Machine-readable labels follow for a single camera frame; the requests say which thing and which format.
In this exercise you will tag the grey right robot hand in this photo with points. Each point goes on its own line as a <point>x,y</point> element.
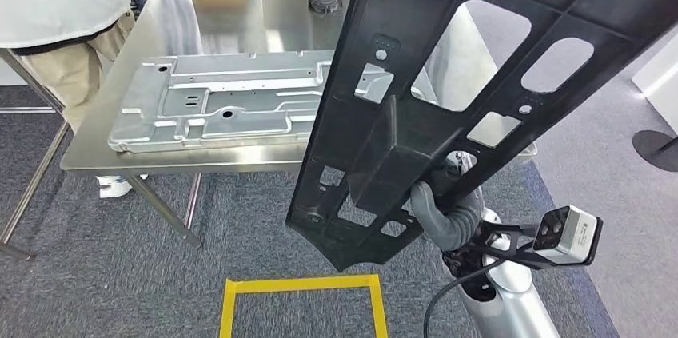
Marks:
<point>426,208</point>

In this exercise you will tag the black plastic panel part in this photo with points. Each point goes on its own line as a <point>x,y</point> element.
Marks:
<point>381,166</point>

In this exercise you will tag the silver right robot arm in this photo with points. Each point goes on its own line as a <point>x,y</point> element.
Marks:
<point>508,304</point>

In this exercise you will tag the stainless steel workbench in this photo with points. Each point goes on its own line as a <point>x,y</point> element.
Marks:
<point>238,23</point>

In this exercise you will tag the stamped metal plate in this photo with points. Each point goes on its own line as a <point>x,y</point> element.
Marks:
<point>212,113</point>

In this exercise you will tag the black camera bracket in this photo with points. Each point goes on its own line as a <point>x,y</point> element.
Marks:
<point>508,259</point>

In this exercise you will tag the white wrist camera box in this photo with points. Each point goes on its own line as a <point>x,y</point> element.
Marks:
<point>577,235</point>

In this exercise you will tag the steel frame table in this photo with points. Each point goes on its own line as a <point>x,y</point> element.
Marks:
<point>32,187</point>

